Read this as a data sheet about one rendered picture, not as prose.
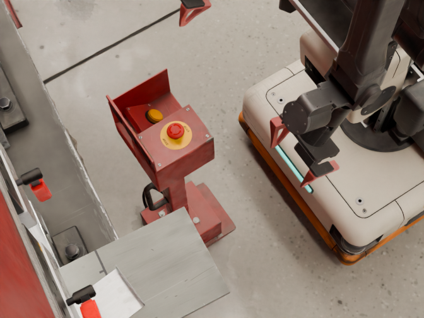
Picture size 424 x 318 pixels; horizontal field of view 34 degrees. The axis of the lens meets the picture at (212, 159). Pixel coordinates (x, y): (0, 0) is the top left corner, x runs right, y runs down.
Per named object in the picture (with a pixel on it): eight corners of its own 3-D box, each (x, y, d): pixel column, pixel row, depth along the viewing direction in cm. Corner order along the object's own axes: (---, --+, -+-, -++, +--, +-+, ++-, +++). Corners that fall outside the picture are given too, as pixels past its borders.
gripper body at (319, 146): (312, 166, 124) (332, 141, 118) (278, 123, 127) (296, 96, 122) (335, 157, 128) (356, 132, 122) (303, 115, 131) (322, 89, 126)
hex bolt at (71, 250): (81, 255, 136) (80, 252, 134) (68, 261, 135) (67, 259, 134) (76, 243, 137) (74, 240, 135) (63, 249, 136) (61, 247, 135)
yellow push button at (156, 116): (162, 125, 170) (166, 118, 169) (150, 127, 167) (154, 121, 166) (154, 113, 171) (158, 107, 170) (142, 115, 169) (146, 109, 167)
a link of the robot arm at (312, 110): (386, 88, 113) (354, 50, 116) (340, 103, 106) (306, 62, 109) (349, 133, 122) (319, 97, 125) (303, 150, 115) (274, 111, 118)
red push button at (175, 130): (188, 138, 160) (187, 131, 157) (173, 147, 159) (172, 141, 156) (178, 125, 161) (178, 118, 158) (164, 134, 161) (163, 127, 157)
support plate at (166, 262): (230, 293, 124) (230, 291, 123) (93, 365, 119) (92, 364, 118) (184, 207, 130) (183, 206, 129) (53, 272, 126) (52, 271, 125)
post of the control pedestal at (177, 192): (190, 219, 221) (180, 147, 172) (176, 229, 220) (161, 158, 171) (181, 206, 223) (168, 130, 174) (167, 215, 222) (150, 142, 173)
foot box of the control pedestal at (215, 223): (236, 228, 232) (237, 216, 221) (173, 269, 227) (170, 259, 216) (203, 182, 239) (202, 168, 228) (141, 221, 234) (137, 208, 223)
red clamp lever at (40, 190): (56, 197, 114) (41, 174, 105) (32, 209, 113) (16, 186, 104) (52, 188, 115) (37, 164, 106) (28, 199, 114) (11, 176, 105)
